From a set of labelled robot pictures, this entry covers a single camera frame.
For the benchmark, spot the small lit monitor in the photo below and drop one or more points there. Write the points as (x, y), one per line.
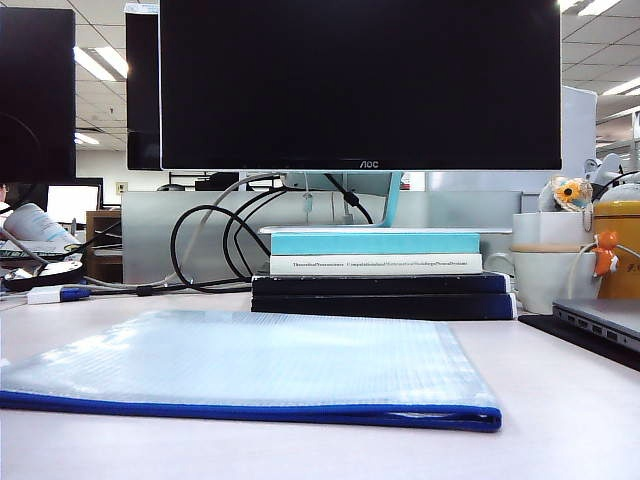
(72, 202)

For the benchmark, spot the stack of books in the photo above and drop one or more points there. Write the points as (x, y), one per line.
(450, 210)

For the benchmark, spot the white mug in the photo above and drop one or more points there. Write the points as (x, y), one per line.
(542, 280)

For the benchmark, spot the narrow black monitor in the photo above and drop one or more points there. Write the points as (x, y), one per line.
(142, 90)

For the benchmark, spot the white rolled paper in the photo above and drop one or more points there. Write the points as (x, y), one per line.
(35, 225)

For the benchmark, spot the light blue monitor stand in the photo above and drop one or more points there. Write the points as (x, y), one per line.
(392, 200)

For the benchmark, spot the large black AOC monitor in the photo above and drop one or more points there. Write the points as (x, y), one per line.
(360, 80)

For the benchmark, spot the teal book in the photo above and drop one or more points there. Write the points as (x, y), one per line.
(375, 243)

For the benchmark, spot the crochet sunflower toy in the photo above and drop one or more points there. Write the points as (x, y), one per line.
(567, 192)

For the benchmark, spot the silver laptop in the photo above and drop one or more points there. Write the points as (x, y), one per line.
(607, 315)

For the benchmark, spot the white book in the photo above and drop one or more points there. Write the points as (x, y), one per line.
(375, 264)

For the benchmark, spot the white adapter with blue plug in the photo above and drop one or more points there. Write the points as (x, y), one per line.
(47, 295)

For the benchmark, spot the yellow tin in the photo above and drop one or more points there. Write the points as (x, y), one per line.
(622, 230)

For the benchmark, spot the white square container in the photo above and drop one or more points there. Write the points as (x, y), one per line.
(547, 227)

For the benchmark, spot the black monitor with round base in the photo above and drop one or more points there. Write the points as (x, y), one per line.
(35, 100)

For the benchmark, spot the thin black and blue binder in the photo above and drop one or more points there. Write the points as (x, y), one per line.
(375, 284)

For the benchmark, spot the white partition panel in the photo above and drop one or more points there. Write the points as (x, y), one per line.
(579, 130)

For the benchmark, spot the brown wooden cabinet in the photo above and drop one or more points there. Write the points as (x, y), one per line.
(102, 225)

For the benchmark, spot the transparent file bag blue zipper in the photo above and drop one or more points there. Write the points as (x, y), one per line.
(250, 360)

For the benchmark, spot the black round monitor base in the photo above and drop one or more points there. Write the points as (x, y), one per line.
(45, 277)

